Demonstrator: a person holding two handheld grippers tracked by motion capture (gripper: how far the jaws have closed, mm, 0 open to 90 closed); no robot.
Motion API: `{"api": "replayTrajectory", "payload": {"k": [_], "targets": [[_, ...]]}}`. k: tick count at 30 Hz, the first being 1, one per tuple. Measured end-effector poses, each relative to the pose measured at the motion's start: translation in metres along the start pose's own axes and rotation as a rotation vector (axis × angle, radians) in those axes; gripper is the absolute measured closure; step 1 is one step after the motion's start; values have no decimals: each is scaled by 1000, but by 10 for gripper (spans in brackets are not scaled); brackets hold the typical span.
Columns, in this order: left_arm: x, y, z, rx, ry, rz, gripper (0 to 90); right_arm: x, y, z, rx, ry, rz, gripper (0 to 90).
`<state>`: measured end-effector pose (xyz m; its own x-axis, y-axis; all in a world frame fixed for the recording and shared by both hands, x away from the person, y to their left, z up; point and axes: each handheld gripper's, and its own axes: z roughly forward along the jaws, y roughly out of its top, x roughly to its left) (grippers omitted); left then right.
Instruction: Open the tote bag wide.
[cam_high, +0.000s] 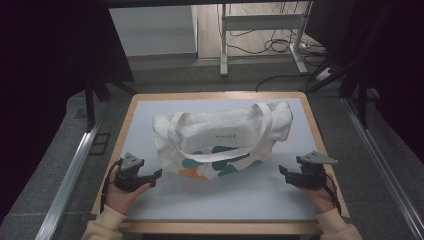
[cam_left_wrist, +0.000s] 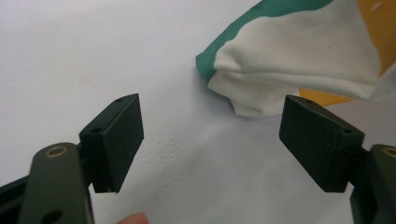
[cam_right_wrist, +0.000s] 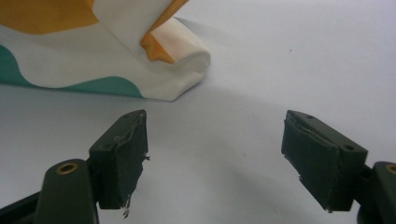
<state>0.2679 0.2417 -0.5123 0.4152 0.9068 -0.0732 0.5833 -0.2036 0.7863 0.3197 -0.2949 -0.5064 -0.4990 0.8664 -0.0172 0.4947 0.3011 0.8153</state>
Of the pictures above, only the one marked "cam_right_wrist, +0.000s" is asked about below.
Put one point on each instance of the white cloth with orange and teal patches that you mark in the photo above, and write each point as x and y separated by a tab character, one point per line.
102	46

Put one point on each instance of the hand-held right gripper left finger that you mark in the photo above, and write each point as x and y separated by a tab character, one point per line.
120	168

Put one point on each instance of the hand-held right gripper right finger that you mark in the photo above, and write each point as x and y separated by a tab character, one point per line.
320	168

